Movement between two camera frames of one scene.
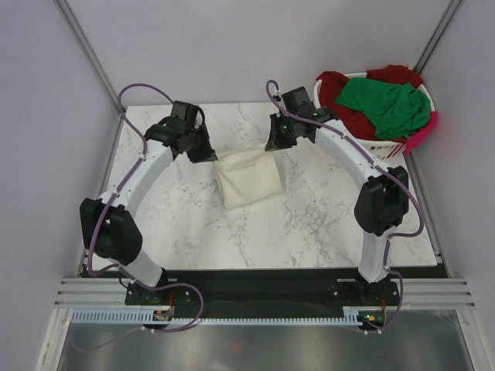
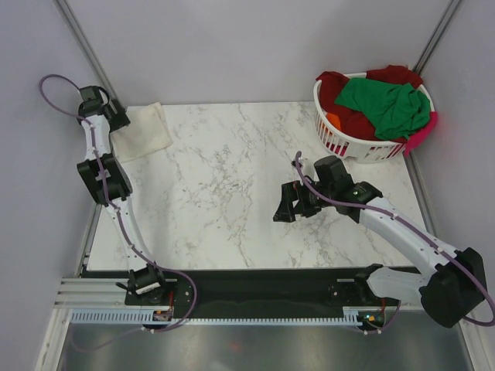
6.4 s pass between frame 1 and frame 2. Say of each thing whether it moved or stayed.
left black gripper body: moved
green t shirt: stayed
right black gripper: moved
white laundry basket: stayed
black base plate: stayed
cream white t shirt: moved
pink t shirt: stayed
